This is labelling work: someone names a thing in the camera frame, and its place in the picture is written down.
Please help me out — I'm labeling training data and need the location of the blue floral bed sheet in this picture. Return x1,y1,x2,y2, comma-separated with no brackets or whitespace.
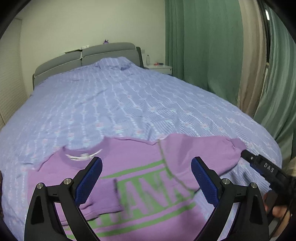
1,57,282,240

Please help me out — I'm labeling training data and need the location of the purple sweater green print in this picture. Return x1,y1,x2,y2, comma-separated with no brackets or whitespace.
28,133,246,240

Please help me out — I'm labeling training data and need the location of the green curtain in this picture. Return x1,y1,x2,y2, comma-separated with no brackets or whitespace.
165,0,243,105

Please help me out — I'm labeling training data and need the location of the white louvred wardrobe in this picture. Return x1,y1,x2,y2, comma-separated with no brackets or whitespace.
0,19,27,128

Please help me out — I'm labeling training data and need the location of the grey padded headboard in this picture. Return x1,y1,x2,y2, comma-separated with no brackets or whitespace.
32,42,144,87

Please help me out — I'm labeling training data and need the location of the white bedside table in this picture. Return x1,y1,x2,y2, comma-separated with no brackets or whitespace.
144,64,173,75

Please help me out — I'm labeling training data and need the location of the beige curtain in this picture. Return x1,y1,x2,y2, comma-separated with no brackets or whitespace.
237,0,267,117

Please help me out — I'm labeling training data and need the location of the green curtain right panel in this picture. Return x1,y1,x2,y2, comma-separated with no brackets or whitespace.
254,6,295,161

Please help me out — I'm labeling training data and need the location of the person right hand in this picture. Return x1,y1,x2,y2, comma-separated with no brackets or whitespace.
263,193,290,221

